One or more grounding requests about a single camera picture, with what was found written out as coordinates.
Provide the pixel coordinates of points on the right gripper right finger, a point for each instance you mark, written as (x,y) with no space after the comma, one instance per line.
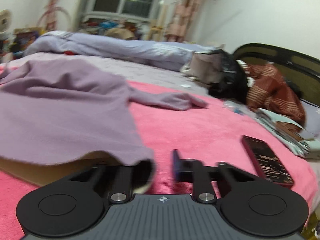
(201,177)

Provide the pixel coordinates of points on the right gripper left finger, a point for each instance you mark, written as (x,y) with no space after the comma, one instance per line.
(129,180)

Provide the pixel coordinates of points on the purple fleece sweater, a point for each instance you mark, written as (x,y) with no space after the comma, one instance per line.
(57,112)

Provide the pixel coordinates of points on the smartphone in red case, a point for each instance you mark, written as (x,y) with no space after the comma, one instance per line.
(266,163)

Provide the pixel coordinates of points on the lilac patterned bed sheet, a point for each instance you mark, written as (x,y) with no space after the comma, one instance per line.
(132,71)

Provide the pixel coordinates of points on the black and beige jacket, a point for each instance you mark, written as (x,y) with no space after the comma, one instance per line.
(220,72)

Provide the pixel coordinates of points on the lavender blue duvet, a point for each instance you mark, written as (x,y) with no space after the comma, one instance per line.
(166,55)

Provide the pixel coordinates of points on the red plaid shirt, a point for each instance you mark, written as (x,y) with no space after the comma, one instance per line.
(271,92)

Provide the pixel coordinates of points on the wooden easel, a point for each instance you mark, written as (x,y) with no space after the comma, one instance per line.
(157,26)

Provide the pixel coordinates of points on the dark bed headboard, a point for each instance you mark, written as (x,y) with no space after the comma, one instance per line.
(300,69)

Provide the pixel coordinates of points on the pink hula hoop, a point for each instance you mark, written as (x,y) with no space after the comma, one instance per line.
(51,19)

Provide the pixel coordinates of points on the pink floral right curtain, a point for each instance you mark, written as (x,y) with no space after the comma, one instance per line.
(184,14)

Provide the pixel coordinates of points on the colourful toy box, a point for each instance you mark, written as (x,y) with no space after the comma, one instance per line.
(24,39)

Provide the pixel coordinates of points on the white desk fan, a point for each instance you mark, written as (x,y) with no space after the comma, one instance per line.
(5,20)

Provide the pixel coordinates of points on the pink tied left curtain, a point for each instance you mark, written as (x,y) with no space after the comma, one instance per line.
(52,2)

